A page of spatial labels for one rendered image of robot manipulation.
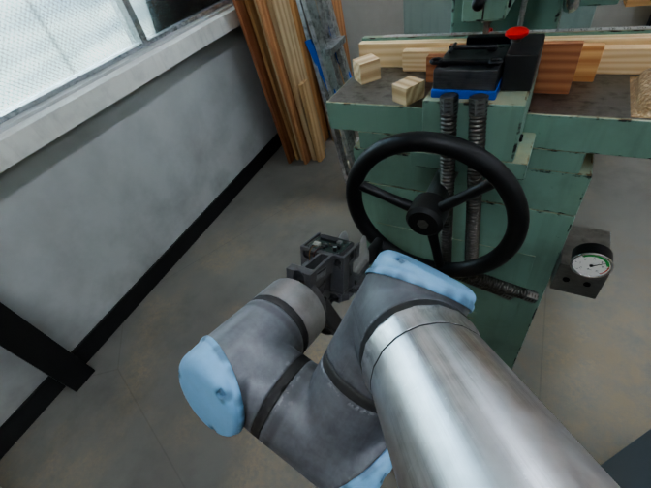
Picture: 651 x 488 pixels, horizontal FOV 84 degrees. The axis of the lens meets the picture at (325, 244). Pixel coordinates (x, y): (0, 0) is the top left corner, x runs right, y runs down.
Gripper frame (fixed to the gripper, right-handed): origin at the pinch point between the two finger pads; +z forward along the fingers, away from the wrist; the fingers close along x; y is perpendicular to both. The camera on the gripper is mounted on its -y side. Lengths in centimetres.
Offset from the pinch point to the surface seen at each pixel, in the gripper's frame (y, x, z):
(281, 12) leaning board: 49, 99, 120
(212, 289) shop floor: -65, 91, 41
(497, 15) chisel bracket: 36.9, -12.1, 24.2
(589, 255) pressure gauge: 0.2, -35.0, 18.3
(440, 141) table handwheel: 21.1, -11.4, -2.1
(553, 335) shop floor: -54, -43, 69
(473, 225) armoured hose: 5.1, -16.3, 10.3
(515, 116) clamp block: 23.6, -19.2, 6.6
